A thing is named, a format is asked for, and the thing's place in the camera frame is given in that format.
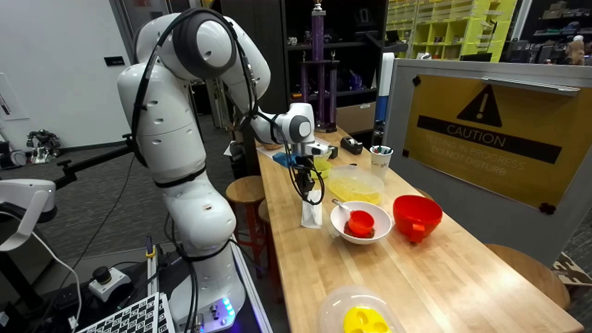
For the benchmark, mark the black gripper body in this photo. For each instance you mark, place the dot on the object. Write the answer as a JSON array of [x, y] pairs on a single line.
[[305, 168]]

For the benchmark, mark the white paper towel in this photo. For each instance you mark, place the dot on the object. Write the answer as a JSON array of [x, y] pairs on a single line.
[[311, 214]]

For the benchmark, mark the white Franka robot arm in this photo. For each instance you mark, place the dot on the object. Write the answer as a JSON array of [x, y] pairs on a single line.
[[172, 142]]

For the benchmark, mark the lime green bowl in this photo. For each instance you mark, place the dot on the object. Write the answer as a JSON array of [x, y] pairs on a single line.
[[322, 168]]

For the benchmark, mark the small black device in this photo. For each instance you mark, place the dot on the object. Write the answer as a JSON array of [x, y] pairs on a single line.
[[351, 146]]

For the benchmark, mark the round wooden stool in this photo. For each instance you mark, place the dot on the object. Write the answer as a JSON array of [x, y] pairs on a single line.
[[244, 192], [529, 271]]

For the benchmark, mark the brown cardboard box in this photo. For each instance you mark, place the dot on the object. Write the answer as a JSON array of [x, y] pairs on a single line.
[[353, 118]]

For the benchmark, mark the white paper cup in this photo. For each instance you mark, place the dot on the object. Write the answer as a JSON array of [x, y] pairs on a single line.
[[381, 162]]

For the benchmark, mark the purple trophy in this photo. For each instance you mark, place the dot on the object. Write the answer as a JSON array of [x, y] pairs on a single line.
[[318, 68]]

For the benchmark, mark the blue white cylinder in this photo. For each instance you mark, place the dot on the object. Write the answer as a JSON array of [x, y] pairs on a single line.
[[385, 94]]

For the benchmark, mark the white bowl with yellow item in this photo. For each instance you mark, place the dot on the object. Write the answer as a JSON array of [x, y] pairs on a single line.
[[362, 316]]

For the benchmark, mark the yellow caution sign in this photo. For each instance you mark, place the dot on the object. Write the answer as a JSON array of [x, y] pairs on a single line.
[[492, 136]]

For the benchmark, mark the yellow shelf unit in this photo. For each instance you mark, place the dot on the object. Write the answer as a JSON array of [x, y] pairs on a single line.
[[455, 29]]

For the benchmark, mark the emergency stop button box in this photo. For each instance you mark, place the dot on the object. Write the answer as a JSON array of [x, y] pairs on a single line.
[[109, 284]]

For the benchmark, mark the black white calibration board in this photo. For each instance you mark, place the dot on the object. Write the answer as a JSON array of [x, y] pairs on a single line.
[[129, 318]]

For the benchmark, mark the white machine housing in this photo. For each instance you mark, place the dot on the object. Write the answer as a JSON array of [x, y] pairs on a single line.
[[24, 205]]

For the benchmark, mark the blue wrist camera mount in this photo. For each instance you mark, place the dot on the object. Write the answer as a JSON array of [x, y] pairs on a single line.
[[283, 160]]

